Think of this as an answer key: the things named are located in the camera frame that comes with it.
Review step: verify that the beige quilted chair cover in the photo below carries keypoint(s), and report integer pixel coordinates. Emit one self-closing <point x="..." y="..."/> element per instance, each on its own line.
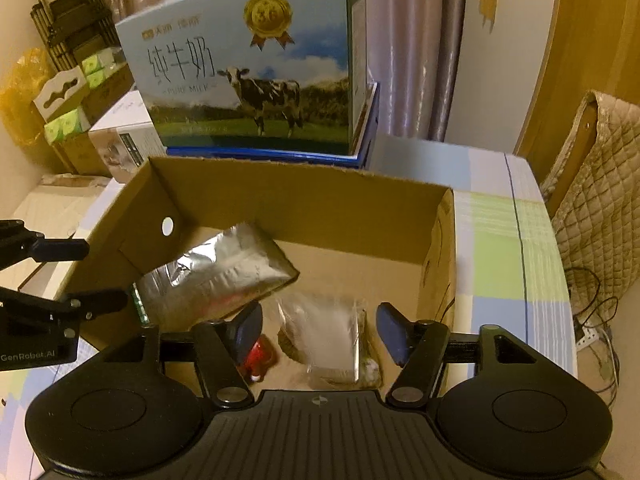
<point x="597" y="222"/>

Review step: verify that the red toy figure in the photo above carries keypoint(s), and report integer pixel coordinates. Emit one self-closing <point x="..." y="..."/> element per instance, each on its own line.
<point x="259" y="360"/>

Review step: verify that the checkered bed sheet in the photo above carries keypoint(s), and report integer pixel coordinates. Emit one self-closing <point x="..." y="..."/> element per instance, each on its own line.
<point x="507" y="406"/>

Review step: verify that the silver green foil bag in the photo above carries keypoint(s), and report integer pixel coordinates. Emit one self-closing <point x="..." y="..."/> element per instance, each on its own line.
<point x="213" y="280"/>

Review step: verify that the green tissue pack box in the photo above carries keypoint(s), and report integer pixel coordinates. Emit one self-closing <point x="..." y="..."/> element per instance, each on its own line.
<point x="73" y="100"/>

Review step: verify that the cotton swabs bag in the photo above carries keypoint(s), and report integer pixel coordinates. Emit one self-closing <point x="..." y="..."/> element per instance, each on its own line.
<point x="330" y="337"/>

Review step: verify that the white power strip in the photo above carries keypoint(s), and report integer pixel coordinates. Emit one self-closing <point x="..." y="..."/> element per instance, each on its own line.
<point x="588" y="329"/>

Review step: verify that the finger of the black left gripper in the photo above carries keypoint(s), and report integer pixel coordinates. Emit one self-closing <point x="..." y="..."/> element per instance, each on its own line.
<point x="17" y="243"/>
<point x="83" y="307"/>

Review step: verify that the brown cardboard box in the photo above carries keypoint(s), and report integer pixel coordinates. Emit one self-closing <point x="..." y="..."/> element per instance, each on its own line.
<point x="348" y="233"/>

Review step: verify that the blue milk carton box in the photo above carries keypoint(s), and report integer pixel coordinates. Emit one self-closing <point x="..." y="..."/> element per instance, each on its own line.
<point x="285" y="75"/>

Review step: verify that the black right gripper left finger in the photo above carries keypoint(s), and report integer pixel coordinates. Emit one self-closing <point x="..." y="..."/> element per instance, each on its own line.
<point x="220" y="349"/>

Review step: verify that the black wire basket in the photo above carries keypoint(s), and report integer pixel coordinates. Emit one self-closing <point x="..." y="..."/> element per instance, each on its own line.
<point x="72" y="30"/>

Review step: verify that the wooden door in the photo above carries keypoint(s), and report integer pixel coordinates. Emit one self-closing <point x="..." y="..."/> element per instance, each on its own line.
<point x="592" y="44"/>

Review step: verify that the white appliance box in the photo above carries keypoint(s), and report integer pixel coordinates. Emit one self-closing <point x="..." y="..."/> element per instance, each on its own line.
<point x="125" y="137"/>

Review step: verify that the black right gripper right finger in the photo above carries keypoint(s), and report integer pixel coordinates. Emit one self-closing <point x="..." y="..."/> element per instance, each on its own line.
<point x="418" y="348"/>

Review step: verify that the yellow plastic bag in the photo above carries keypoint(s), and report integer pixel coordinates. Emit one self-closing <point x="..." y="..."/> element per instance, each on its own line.
<point x="19" y="88"/>

